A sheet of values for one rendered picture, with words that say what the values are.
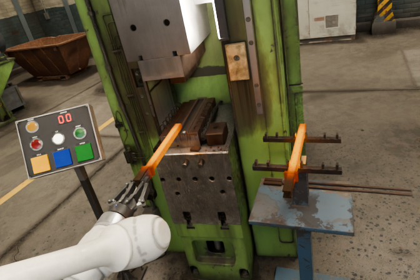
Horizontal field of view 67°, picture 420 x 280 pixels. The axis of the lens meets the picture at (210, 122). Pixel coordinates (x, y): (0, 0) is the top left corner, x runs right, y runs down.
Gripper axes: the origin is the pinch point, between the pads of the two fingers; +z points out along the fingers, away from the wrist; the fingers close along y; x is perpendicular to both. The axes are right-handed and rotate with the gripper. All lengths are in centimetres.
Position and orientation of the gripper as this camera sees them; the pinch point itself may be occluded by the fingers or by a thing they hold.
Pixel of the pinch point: (142, 177)
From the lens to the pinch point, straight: 114.5
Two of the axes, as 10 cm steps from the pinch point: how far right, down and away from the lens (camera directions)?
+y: 9.6, -0.6, -2.7
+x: -1.8, -8.8, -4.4
